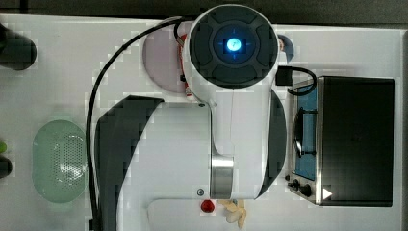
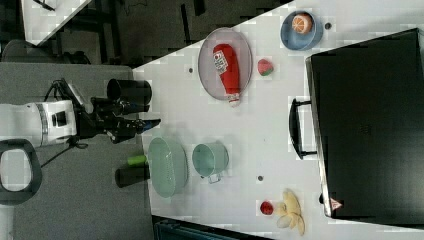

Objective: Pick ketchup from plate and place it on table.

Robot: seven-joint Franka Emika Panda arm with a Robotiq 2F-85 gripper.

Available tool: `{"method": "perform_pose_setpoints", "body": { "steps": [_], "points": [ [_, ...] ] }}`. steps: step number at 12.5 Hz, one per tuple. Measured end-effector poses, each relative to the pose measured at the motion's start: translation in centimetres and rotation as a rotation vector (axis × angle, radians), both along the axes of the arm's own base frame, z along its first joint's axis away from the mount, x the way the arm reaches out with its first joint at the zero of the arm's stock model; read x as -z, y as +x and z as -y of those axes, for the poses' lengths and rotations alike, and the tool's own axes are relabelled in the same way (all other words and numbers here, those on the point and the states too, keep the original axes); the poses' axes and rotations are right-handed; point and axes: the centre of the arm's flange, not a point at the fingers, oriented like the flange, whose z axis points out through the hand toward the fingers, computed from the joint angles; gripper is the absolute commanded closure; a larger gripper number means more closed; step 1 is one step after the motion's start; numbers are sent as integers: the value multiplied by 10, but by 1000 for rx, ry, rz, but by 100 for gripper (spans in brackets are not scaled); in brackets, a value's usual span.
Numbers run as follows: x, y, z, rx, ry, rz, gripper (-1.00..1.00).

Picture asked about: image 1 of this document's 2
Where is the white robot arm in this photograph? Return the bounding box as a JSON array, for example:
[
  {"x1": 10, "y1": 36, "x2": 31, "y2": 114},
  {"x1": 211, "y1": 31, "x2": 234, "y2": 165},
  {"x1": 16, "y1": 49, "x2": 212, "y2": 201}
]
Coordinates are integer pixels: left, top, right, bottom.
[{"x1": 94, "y1": 4, "x2": 287, "y2": 231}]

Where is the pink round plate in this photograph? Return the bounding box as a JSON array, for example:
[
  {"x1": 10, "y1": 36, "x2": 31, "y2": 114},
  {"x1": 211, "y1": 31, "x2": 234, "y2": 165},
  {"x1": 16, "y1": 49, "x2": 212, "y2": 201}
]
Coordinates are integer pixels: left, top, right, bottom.
[{"x1": 142, "y1": 26, "x2": 185, "y2": 93}]

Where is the small red toy fruit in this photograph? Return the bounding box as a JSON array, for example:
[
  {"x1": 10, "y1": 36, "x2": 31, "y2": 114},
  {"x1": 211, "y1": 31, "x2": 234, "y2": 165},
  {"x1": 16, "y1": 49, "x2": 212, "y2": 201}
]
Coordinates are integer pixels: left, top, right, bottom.
[{"x1": 200, "y1": 199, "x2": 216, "y2": 213}]

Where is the peeled toy banana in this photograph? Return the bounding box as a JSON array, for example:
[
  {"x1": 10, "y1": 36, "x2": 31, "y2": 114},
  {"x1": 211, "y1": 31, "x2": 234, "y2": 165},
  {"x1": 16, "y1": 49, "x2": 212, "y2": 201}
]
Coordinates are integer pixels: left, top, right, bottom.
[{"x1": 217, "y1": 199, "x2": 247, "y2": 229}]

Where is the blue bowl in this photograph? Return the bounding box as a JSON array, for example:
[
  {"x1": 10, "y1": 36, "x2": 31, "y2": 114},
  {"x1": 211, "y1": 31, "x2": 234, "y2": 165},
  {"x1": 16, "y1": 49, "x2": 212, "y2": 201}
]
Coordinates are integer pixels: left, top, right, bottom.
[{"x1": 278, "y1": 35, "x2": 294, "y2": 62}]

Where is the green perforated colander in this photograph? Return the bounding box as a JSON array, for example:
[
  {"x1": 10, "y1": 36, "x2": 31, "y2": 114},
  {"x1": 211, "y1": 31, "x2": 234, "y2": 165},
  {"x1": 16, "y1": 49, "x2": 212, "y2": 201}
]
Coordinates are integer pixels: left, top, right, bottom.
[{"x1": 32, "y1": 120, "x2": 87, "y2": 203}]

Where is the black pot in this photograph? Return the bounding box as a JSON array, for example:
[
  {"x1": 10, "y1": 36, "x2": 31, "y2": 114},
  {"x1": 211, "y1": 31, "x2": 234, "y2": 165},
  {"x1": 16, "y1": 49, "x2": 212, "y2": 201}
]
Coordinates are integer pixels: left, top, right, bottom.
[{"x1": 0, "y1": 25, "x2": 37, "y2": 70}]

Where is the green toy pepper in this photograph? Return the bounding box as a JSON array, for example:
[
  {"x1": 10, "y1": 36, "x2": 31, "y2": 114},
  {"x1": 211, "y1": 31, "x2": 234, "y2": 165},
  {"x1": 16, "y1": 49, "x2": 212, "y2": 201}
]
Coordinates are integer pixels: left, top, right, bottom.
[{"x1": 0, "y1": 141, "x2": 8, "y2": 153}]

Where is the black cylindrical container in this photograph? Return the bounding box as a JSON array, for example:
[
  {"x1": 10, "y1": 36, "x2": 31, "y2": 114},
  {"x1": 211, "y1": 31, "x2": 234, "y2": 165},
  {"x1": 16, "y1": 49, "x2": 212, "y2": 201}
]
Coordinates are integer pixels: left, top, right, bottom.
[{"x1": 0, "y1": 156, "x2": 13, "y2": 178}]

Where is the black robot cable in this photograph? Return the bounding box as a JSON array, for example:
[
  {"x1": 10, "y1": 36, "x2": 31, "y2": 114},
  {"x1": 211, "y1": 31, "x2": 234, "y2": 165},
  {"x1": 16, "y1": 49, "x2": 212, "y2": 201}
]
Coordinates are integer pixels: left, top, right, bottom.
[{"x1": 85, "y1": 15, "x2": 184, "y2": 231}]

